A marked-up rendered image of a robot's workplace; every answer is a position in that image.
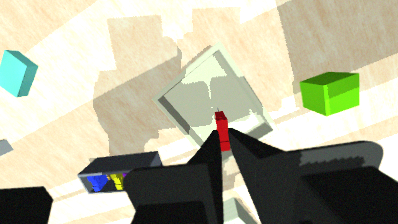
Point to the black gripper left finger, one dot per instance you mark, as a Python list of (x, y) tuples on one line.
[(201, 178)]

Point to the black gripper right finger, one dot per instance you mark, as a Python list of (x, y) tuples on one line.
[(271, 174)]

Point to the yellow fuse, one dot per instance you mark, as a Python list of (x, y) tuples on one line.
[(118, 179)]

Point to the green block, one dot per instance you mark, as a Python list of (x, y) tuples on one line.
[(331, 92)]

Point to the red fuse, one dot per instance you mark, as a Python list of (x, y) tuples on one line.
[(222, 127)]

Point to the turquoise rectangular block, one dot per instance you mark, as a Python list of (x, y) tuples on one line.
[(17, 73)]

